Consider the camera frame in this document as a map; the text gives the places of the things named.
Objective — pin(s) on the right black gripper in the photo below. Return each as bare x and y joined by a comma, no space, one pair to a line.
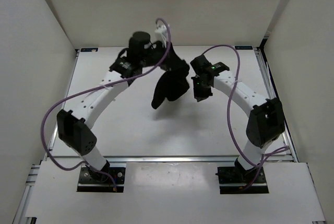
199,95

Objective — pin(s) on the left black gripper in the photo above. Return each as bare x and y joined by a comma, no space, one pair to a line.
160,46

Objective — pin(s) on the black skirt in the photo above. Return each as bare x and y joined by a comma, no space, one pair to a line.
173,83

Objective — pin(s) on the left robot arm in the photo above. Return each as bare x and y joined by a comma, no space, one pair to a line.
75,125

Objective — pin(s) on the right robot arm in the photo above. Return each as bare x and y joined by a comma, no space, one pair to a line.
265,116

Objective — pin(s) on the right blue corner label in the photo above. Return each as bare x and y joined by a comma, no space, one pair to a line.
243,47

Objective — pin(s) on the blue corner label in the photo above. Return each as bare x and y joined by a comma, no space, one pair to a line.
243,47
89,49

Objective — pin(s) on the left blue corner label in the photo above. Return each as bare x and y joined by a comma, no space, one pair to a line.
89,49

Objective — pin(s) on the white front cover board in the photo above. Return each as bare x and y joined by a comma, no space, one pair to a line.
176,193

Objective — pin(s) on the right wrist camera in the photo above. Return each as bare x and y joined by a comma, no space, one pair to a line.
199,64

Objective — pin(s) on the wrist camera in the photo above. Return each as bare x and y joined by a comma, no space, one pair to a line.
199,64
162,34

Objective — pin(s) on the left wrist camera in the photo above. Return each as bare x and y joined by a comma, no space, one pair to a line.
162,34

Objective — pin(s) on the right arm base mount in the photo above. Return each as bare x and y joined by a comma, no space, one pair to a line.
231,181

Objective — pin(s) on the aluminium frame rail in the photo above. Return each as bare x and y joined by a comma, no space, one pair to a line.
172,159

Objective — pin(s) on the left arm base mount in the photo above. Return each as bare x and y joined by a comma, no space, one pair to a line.
90,182

